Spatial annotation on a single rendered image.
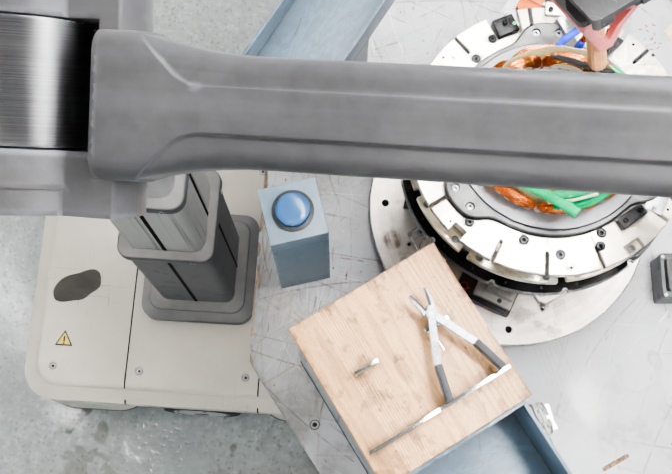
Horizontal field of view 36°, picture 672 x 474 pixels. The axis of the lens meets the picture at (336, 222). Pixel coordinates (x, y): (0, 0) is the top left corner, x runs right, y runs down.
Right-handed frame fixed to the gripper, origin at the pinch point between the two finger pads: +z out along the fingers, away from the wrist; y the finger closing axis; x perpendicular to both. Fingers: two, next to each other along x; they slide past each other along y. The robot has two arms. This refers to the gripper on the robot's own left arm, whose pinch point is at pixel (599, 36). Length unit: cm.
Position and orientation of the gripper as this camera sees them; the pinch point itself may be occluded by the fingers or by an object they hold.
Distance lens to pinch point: 97.5
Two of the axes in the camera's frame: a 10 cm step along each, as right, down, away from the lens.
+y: -4.3, -7.1, 5.6
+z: 2.7, 4.9, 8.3
